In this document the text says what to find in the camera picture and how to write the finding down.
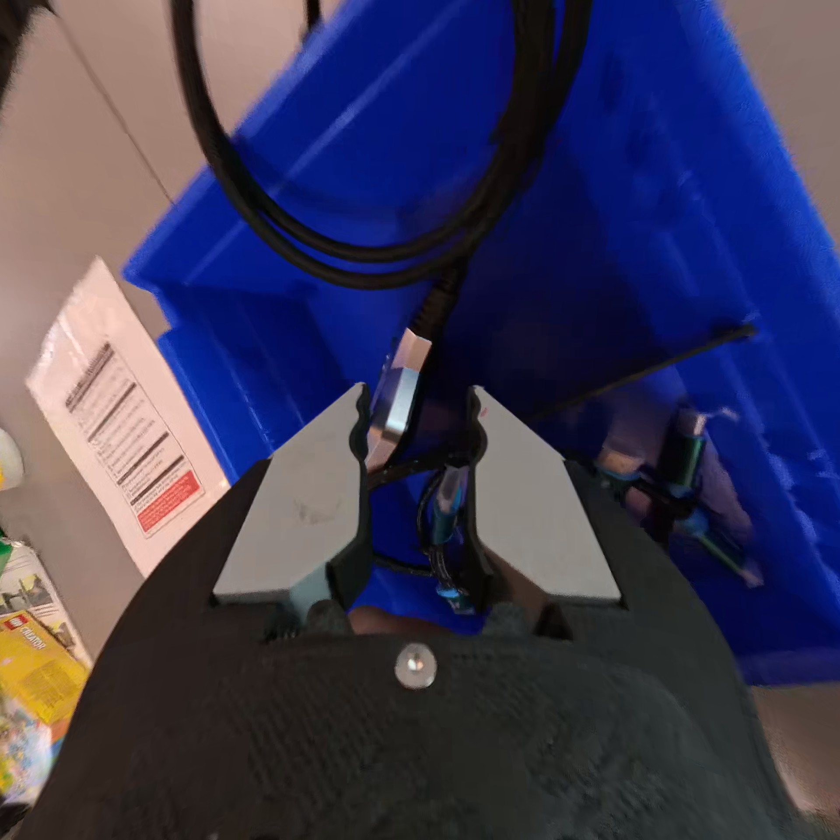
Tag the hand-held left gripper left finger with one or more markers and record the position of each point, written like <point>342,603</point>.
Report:
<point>295,518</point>

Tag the white table label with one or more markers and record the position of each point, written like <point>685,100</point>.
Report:
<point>124,420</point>

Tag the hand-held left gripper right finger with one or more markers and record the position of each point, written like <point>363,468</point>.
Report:
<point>538,518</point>

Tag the yellow toy box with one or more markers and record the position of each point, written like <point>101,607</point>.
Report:
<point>33,676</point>

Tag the blue plastic bin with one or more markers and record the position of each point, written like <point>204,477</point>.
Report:
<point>656,197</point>

